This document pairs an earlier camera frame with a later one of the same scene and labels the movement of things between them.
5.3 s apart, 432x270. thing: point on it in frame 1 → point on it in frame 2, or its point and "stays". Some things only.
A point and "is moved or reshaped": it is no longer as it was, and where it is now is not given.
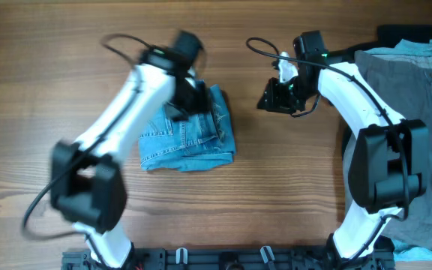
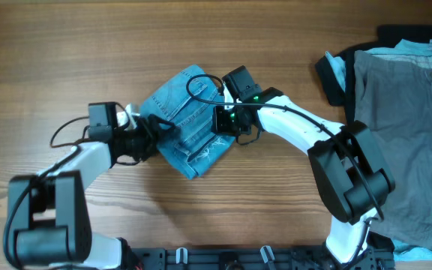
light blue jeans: x=202 y=141 is moved or reshaped
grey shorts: x=424 y=90 stays
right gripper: x=274 y=101 → x=219 y=125
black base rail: x=375 y=256 stays
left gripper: x=202 y=106 → x=151 y=140
